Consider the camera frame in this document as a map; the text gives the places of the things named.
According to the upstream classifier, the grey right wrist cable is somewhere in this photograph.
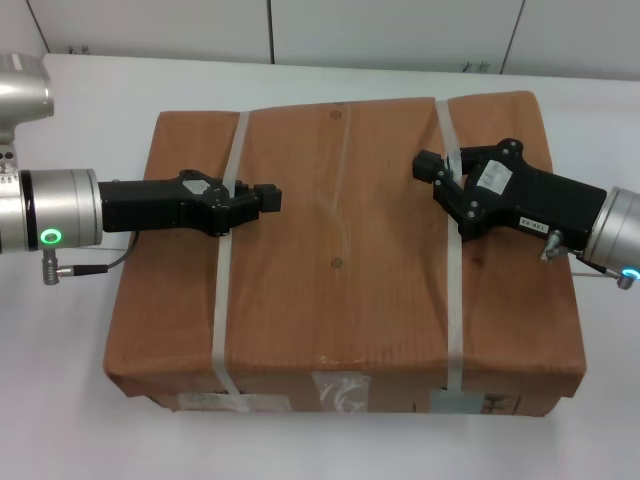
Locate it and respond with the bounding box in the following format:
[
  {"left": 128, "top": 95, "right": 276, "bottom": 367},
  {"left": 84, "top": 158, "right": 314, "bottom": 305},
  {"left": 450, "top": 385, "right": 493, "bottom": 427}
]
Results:
[{"left": 538, "top": 233, "right": 640, "bottom": 291}]

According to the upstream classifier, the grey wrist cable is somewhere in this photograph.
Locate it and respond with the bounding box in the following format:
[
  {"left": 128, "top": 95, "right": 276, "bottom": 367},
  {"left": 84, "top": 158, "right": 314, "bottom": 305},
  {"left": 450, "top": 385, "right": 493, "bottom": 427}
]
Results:
[
  {"left": 538, "top": 233, "right": 640, "bottom": 291},
  {"left": 41, "top": 232, "right": 144, "bottom": 287}
]

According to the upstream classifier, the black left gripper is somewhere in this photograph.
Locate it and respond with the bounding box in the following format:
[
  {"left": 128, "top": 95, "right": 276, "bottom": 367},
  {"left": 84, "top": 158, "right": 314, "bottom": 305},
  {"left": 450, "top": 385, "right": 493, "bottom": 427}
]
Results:
[{"left": 98, "top": 168, "right": 285, "bottom": 238}]

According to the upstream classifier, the brown cardboard box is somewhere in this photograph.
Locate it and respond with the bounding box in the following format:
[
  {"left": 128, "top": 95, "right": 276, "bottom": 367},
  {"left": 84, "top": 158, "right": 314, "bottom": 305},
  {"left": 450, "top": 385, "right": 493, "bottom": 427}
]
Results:
[{"left": 102, "top": 89, "right": 587, "bottom": 417}]

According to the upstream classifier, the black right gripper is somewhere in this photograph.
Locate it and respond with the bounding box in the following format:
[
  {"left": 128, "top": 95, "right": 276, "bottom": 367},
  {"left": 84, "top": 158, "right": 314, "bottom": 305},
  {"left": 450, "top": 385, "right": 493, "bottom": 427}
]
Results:
[{"left": 412, "top": 138, "right": 609, "bottom": 250}]

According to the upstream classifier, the grey left wrist cable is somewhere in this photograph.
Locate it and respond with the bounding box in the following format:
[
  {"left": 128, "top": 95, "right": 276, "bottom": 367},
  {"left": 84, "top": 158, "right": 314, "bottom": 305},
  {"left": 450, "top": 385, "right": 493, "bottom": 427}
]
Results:
[{"left": 41, "top": 232, "right": 144, "bottom": 287}]

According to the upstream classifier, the white plastic packing strap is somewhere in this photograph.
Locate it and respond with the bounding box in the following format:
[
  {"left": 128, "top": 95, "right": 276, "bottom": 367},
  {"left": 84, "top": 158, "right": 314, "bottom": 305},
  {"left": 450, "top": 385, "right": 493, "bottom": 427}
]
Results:
[
  {"left": 434, "top": 98, "right": 470, "bottom": 392},
  {"left": 210, "top": 110, "right": 252, "bottom": 399}
]

